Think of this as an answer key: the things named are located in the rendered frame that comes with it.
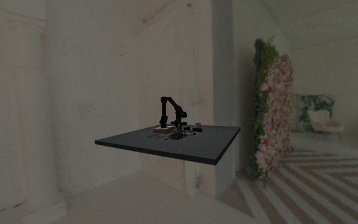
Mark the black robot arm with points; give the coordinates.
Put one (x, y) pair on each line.
(179, 112)

